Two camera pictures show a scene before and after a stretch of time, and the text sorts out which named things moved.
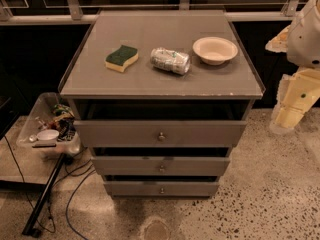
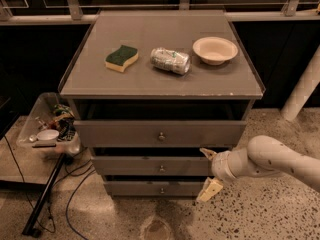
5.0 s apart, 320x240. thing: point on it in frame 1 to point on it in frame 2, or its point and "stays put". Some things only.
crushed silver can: [168, 60] stays put
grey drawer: [160, 166] stays put
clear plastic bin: [48, 112] stays put
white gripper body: [306, 39] to [220, 167]
